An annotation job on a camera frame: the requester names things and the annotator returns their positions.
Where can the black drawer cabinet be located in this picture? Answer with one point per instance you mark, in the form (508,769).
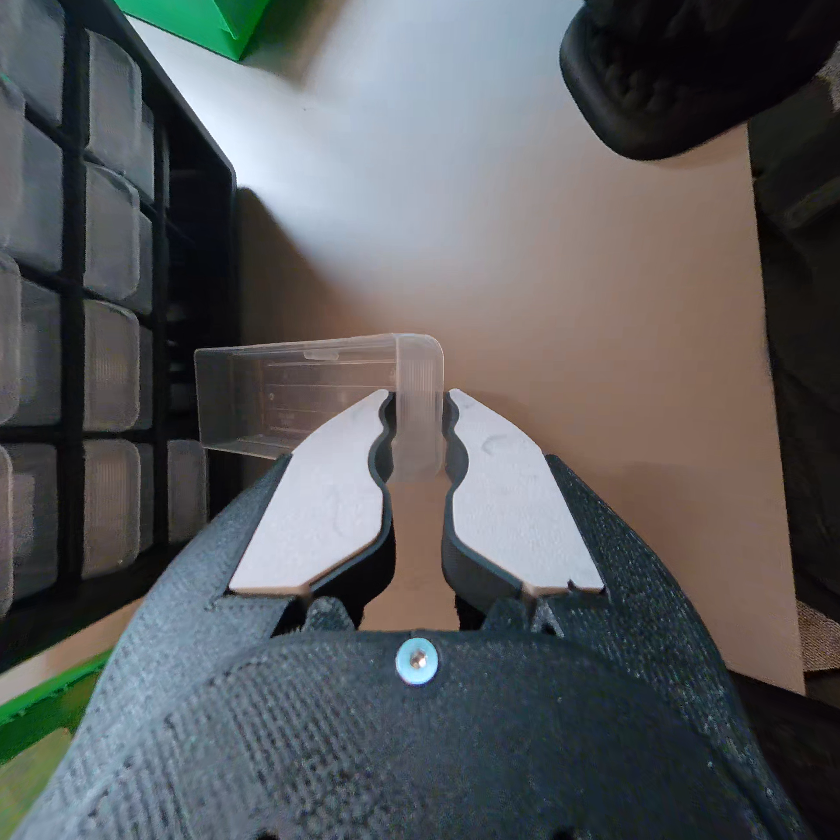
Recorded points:
(72,367)

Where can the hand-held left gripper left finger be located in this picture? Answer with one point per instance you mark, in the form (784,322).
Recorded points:
(315,512)

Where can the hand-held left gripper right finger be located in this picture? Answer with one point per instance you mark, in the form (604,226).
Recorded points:
(518,518)

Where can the green plastic bin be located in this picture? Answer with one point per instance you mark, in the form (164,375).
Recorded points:
(39,702)
(216,26)

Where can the rows of fitted clear drawers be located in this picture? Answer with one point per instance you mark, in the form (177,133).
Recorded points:
(111,367)

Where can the dark cloth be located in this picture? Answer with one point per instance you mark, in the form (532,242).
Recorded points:
(807,394)

